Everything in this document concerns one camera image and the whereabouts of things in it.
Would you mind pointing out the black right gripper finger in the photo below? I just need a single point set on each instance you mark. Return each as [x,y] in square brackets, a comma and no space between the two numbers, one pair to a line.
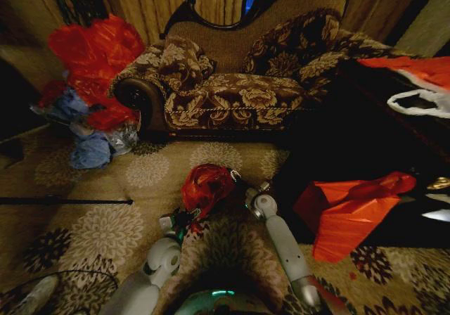
[235,174]

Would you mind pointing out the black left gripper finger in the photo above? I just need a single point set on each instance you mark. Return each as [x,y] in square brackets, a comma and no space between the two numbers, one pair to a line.
[196,212]

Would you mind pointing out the red garbage bag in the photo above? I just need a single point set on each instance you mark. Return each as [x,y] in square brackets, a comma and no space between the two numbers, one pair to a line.
[205,186]

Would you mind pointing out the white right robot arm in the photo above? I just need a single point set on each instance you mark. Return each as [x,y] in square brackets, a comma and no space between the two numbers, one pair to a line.
[284,244]

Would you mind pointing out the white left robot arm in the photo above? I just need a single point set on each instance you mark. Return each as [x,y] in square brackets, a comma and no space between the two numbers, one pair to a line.
[161,258]

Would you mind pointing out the clear plastic bag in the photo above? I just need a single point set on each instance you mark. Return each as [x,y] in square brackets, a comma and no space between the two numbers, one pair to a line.
[123,137]

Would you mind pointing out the red folded plastic bag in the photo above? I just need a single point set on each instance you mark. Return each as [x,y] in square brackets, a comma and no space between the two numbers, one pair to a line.
[348,216]

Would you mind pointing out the blue crumpled plastic bag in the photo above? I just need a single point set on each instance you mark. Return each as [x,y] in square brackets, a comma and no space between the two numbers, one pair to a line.
[90,151]

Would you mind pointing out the pale blue plastic bag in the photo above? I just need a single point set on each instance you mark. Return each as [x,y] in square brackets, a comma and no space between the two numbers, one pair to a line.
[72,104]

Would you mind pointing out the big red plastic bag pile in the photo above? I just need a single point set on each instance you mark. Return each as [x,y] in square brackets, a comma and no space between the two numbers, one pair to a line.
[95,58]

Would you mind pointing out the white plastic bag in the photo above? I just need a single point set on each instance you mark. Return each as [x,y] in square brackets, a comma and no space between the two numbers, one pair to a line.
[432,111]

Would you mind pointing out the red flat plastic bag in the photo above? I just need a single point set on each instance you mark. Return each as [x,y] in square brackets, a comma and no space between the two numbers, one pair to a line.
[418,69]

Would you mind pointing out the brown floral chaise sofa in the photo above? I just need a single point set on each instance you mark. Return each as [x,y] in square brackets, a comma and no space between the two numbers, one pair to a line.
[228,97]

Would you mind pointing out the beige floral carpet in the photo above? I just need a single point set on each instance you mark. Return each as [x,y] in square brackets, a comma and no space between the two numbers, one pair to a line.
[105,230]

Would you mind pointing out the black low table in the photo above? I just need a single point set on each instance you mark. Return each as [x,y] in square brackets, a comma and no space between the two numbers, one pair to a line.
[351,139]

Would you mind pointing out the small floral cushion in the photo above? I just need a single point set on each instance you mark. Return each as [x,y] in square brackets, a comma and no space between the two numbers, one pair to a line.
[183,63]

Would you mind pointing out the thin black rod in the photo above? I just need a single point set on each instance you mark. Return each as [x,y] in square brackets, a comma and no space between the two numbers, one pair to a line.
[63,201]

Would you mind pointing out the small red scrap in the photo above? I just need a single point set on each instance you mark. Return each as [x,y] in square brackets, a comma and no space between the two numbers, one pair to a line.
[352,275]

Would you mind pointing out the large floral cushion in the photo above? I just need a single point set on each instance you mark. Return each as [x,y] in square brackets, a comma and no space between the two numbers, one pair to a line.
[292,44]

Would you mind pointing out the yellow pleated curtain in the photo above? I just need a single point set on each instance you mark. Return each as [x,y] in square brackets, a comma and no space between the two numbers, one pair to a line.
[168,2]

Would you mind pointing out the small gold object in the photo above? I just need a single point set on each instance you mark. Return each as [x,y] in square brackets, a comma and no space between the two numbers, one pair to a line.
[439,182]

